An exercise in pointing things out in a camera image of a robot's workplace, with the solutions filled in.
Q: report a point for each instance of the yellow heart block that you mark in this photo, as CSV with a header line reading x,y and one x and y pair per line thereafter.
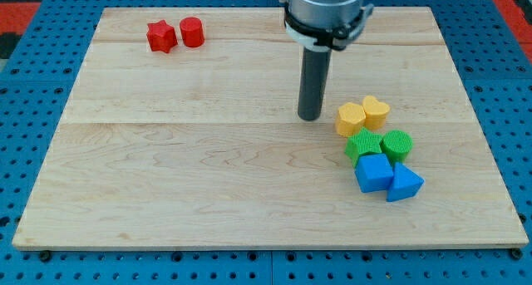
x,y
376,112

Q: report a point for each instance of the wooden board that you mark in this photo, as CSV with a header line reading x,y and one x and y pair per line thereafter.
x,y
201,148

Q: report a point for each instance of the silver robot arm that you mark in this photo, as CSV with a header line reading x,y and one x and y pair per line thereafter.
x,y
325,25

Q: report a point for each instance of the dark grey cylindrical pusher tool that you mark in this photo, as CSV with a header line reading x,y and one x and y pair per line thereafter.
x,y
313,79

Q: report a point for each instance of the red cylinder block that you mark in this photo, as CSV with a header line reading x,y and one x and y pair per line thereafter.
x,y
192,33

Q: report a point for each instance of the blue cube block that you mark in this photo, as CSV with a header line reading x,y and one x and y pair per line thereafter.
x,y
374,173

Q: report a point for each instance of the green star block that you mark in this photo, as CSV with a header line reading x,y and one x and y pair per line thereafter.
x,y
365,142

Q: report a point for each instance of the red star block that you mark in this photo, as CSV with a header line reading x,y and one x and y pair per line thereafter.
x,y
161,36

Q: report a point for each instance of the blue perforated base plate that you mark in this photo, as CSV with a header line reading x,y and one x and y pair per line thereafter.
x,y
42,68

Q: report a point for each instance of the yellow hexagon block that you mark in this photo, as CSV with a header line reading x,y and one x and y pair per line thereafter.
x,y
350,119

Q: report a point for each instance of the blue triangle block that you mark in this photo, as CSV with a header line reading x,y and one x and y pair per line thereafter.
x,y
405,184

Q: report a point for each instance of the green cylinder block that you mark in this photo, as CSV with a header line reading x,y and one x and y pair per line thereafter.
x,y
396,145

